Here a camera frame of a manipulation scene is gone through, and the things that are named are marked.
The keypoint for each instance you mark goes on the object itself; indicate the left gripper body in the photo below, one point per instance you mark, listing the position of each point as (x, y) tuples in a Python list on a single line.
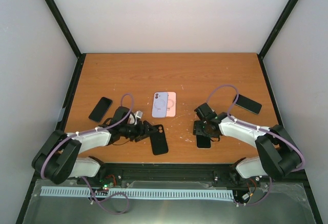
[(132, 133)]

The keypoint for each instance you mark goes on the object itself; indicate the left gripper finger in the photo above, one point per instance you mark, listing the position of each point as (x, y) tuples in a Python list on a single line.
[(143, 136), (149, 128)]

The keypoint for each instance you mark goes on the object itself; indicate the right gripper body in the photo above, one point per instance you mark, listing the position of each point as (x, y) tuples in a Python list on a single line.
[(203, 130)]

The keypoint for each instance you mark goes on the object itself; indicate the white-edged phone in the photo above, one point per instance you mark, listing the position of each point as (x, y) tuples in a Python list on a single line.
[(203, 142)]

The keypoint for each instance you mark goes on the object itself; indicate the black phone case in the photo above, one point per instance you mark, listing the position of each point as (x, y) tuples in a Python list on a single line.
[(158, 141)]

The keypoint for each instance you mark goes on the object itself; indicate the blue-edged phone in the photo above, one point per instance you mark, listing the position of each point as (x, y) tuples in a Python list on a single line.
[(100, 109)]

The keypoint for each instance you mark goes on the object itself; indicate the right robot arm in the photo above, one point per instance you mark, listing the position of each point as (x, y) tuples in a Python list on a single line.
[(277, 156)]

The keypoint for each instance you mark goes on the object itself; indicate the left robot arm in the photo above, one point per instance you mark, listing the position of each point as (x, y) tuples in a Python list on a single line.
[(57, 160)]

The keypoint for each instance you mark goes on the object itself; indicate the purple phone case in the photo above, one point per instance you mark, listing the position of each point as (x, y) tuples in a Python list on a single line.
[(159, 107)]

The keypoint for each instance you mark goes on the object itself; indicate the pink phone case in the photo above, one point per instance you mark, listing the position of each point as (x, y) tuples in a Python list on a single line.
[(171, 104)]

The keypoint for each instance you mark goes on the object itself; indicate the green-edged phone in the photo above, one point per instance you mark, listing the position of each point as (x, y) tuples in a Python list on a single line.
[(247, 104)]

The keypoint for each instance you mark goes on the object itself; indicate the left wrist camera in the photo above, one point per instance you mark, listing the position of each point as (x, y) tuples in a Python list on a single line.
[(135, 117)]

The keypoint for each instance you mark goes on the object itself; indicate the black aluminium frame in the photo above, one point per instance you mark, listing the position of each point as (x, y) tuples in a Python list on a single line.
[(79, 65)]

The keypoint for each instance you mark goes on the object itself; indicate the light blue cable duct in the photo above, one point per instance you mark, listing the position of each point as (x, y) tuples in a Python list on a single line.
[(145, 194)]

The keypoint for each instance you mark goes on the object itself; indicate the metal base plate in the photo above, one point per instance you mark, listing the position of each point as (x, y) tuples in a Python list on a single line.
[(287, 203)]

